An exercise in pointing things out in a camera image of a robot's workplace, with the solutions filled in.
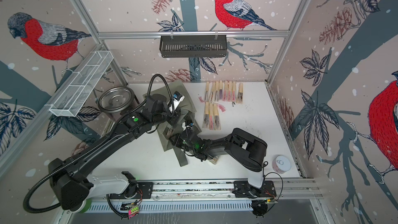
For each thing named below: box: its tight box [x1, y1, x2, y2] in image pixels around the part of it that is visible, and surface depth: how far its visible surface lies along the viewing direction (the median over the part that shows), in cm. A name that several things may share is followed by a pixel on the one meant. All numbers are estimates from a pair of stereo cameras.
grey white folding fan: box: [237, 82, 244, 105], surface depth 116 cm
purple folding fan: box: [219, 79, 223, 101], surface depth 120 cm
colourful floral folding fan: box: [213, 101, 226, 131], surface depth 105 cm
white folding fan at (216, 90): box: [214, 80, 220, 102], surface depth 117 cm
